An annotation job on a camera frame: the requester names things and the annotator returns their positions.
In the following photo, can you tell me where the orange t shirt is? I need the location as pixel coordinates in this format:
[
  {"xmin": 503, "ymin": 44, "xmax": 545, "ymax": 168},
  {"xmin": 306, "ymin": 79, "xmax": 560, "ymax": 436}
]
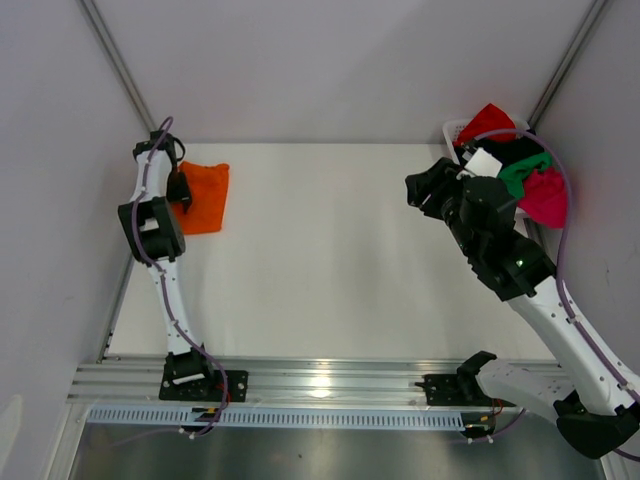
[{"xmin": 173, "ymin": 162, "xmax": 230, "ymax": 235}]

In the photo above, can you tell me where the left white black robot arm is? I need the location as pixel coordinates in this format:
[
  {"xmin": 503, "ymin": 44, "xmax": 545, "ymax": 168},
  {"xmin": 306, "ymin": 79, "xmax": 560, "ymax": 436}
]
[{"xmin": 117, "ymin": 123, "xmax": 217, "ymax": 400}]

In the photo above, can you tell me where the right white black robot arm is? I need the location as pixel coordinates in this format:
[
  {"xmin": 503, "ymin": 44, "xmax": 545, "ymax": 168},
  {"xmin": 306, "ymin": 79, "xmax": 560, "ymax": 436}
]
[{"xmin": 405, "ymin": 157, "xmax": 639, "ymax": 459}]

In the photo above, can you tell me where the green t shirt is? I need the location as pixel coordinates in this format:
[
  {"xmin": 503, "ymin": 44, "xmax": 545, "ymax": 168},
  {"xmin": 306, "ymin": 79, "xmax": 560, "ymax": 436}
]
[{"xmin": 498, "ymin": 152, "xmax": 552, "ymax": 200}]

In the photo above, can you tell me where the magenta t shirt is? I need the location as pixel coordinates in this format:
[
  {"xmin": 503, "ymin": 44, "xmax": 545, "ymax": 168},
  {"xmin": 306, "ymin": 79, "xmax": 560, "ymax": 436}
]
[{"xmin": 518, "ymin": 167, "xmax": 568, "ymax": 229}]

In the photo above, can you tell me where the black t shirt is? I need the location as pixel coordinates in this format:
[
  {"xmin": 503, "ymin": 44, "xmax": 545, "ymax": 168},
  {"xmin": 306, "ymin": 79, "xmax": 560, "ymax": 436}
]
[{"xmin": 452, "ymin": 133, "xmax": 545, "ymax": 167}]

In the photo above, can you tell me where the white plastic laundry basket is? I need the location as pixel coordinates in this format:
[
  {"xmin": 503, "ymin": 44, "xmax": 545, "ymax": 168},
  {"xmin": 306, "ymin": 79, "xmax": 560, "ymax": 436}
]
[{"xmin": 441, "ymin": 113, "xmax": 539, "ymax": 226}]

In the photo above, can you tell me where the red t shirt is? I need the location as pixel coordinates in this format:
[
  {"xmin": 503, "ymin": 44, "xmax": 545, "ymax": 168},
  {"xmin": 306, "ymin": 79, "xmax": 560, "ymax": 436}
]
[{"xmin": 453, "ymin": 103, "xmax": 516, "ymax": 146}]

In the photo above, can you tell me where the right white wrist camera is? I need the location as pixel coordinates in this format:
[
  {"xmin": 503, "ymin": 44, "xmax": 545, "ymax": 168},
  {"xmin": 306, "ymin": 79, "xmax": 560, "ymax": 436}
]
[{"xmin": 464, "ymin": 148, "xmax": 502, "ymax": 178}]

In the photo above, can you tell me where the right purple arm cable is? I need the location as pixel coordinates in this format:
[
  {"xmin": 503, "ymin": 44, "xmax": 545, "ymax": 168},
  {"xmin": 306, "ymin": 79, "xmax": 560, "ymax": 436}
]
[{"xmin": 449, "ymin": 128, "xmax": 640, "ymax": 464}]

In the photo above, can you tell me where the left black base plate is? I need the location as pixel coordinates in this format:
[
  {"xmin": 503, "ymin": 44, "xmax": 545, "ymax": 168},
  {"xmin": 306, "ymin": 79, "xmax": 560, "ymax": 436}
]
[{"xmin": 159, "ymin": 370, "xmax": 249, "ymax": 403}]

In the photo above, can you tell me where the aluminium mounting rail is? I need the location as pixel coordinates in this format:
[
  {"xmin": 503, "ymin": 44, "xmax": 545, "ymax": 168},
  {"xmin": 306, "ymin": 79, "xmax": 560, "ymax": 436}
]
[{"xmin": 66, "ymin": 356, "xmax": 462, "ymax": 410}]

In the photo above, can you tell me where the slotted grey cable duct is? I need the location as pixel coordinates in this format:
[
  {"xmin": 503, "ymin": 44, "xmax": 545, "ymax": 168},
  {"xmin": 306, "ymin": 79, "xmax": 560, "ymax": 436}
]
[{"xmin": 87, "ymin": 405, "xmax": 465, "ymax": 432}]

